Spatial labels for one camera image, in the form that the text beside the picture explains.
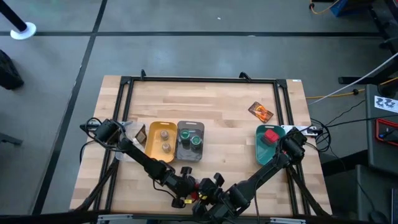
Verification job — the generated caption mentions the blue box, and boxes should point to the blue box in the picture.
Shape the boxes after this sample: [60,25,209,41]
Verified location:
[330,0,376,17]

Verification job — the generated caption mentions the red framed box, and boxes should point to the red framed box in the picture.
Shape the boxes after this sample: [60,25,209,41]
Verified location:
[374,118,398,147]

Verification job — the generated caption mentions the dark grey cabinet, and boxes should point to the dark grey cabinet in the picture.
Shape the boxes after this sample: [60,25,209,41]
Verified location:
[356,164,398,224]

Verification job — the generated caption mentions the dark grey floor bracket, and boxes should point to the dark grey floor bracket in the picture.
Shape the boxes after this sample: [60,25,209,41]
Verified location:
[0,132,24,146]

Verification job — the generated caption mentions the black pole with white base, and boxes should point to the black pole with white base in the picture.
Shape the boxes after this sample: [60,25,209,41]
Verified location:
[0,0,37,40]

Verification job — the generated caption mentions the black cabinet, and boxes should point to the black cabinet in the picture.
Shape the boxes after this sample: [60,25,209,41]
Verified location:
[365,83,398,169]

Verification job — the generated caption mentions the yellow plastic tray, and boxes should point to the yellow plastic tray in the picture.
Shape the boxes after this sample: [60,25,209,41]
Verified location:
[144,121,178,164]

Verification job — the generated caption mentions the yellow cable with black plug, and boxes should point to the yellow cable with black plug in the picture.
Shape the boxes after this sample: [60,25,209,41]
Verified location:
[309,0,341,15]

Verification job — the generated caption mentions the silver metal bracket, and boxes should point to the silver metal bracket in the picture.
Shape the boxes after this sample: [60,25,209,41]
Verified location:
[98,213,134,224]
[269,217,307,224]

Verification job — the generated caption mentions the green-lid spice jar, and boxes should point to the green-lid spice jar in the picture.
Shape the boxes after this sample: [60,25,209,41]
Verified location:
[180,129,192,146]
[190,134,203,152]

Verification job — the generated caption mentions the white power strip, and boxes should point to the white power strip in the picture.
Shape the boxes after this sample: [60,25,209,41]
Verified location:
[281,124,320,137]

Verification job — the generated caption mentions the black aluminium table frame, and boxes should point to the black aluminium table frame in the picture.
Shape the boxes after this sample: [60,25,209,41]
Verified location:
[73,68,332,218]

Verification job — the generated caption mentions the teal plastic tray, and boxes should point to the teal plastic tray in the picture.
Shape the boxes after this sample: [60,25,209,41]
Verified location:
[255,124,287,166]

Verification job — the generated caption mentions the black bag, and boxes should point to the black bag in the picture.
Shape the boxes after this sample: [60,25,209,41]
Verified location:
[0,49,25,90]

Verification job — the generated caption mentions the brown wooden piece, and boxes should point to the brown wooden piece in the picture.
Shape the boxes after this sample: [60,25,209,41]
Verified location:
[135,124,147,144]

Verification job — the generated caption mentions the white cable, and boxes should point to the white cable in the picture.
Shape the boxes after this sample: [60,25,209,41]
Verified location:
[307,52,398,105]

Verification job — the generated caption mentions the yellow floor cable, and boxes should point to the yellow floor cable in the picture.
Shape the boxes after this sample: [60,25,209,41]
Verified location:
[306,77,398,100]

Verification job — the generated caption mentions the clear plastic tray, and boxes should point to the clear plastic tray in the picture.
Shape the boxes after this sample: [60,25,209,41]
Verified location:
[115,121,147,162]

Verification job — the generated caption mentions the orange spice packet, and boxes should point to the orange spice packet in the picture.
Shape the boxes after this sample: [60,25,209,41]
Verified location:
[248,101,275,124]

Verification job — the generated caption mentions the black stand legs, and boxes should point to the black stand legs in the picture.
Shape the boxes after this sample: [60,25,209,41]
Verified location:
[338,0,398,85]

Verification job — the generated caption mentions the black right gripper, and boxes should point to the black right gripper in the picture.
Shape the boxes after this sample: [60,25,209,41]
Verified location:
[192,172,228,216]

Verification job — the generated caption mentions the grey plastic tray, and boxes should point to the grey plastic tray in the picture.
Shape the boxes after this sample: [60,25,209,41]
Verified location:
[176,120,205,162]

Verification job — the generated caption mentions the white printed sticker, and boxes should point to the white printed sticker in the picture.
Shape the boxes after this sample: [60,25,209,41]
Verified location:
[374,95,398,113]

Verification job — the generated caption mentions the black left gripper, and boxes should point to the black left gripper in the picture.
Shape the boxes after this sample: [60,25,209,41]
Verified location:
[161,166,198,208]

